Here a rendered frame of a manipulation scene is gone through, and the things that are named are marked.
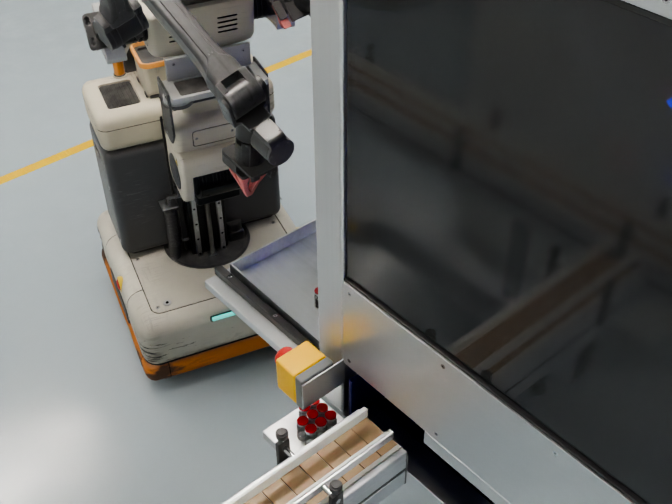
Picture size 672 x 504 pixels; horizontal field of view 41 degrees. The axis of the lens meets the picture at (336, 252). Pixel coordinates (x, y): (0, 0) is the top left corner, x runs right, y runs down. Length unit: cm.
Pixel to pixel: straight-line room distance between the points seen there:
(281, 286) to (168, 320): 89
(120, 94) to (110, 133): 14
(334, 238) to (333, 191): 9
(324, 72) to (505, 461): 61
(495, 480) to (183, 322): 153
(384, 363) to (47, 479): 153
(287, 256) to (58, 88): 271
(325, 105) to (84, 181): 265
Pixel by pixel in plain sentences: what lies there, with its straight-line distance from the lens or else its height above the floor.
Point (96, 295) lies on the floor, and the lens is 328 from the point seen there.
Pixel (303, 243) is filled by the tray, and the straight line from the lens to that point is 200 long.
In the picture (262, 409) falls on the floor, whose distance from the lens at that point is 282.
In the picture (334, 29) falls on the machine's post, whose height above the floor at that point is 163.
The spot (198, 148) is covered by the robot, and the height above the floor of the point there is 81.
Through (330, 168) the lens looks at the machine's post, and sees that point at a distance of 131.
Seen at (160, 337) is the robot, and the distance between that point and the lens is 274.
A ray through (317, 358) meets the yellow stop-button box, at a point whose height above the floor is 103.
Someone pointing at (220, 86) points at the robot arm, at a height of 136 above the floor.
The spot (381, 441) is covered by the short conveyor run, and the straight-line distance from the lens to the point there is 151.
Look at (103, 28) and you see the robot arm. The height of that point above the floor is 126.
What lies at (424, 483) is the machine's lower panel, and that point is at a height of 88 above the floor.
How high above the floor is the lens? 216
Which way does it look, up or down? 40 degrees down
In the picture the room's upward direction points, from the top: 1 degrees counter-clockwise
